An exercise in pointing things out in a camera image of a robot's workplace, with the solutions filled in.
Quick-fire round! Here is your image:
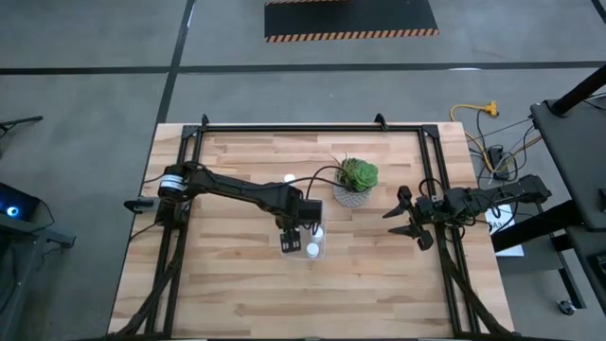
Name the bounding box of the black device with blue light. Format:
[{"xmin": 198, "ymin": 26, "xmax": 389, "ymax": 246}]
[{"xmin": 0, "ymin": 182, "xmax": 42, "ymax": 223}]

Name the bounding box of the black cable tangle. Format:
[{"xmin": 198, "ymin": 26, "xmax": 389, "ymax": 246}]
[{"xmin": 466, "ymin": 106, "xmax": 545, "ymax": 188}]

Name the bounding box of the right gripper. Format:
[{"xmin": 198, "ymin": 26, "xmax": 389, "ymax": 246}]
[{"xmin": 383, "ymin": 185, "xmax": 455, "ymax": 253}]

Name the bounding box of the black aluminium table frame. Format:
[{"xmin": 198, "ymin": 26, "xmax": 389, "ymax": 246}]
[{"xmin": 113, "ymin": 113, "xmax": 512, "ymax": 341}]

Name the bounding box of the grey metal stand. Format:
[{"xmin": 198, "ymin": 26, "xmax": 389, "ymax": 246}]
[{"xmin": 0, "ymin": 220, "xmax": 77, "ymax": 341}]

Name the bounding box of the black tripod leg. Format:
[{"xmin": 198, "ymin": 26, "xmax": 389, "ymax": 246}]
[{"xmin": 0, "ymin": 115, "xmax": 45, "ymax": 134}]

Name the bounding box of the succulent in patterned pot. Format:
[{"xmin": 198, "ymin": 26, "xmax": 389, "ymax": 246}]
[{"xmin": 329, "ymin": 153, "xmax": 381, "ymax": 209}]

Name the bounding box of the black power strip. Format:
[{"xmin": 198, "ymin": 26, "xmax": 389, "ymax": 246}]
[{"xmin": 487, "ymin": 145, "xmax": 511, "ymax": 181}]

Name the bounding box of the white paper sheet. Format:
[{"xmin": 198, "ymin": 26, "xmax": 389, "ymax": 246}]
[{"xmin": 485, "ymin": 203, "xmax": 526, "ymax": 258}]

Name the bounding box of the clear plastic container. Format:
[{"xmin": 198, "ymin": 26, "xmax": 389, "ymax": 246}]
[{"xmin": 277, "ymin": 222, "xmax": 329, "ymax": 262}]

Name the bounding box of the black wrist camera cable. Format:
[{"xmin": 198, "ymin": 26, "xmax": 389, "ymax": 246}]
[{"xmin": 305, "ymin": 164, "xmax": 347, "ymax": 201}]

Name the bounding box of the black hazard-striped floor mat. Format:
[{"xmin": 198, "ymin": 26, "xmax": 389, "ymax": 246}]
[{"xmin": 263, "ymin": 0, "xmax": 440, "ymax": 44}]

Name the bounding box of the yellow extension cord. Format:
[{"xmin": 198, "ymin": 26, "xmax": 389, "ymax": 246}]
[{"xmin": 448, "ymin": 99, "xmax": 501, "ymax": 176}]

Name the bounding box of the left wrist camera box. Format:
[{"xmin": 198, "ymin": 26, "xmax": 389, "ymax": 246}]
[{"xmin": 298, "ymin": 198, "xmax": 324, "ymax": 224}]

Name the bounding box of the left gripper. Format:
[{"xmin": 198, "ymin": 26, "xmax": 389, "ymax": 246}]
[{"xmin": 275, "ymin": 201, "xmax": 304, "ymax": 253}]

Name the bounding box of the black equipment cart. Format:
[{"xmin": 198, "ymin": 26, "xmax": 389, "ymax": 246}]
[{"xmin": 491, "ymin": 63, "xmax": 606, "ymax": 316}]

